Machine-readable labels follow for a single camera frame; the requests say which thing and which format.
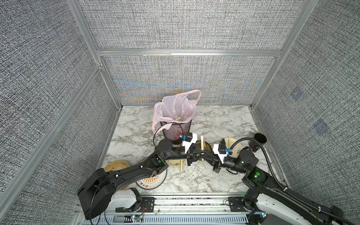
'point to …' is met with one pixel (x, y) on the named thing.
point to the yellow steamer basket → (116, 165)
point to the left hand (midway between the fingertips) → (211, 153)
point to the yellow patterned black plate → (207, 146)
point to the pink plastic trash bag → (178, 108)
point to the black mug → (260, 138)
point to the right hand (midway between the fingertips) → (201, 151)
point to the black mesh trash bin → (173, 134)
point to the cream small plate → (175, 162)
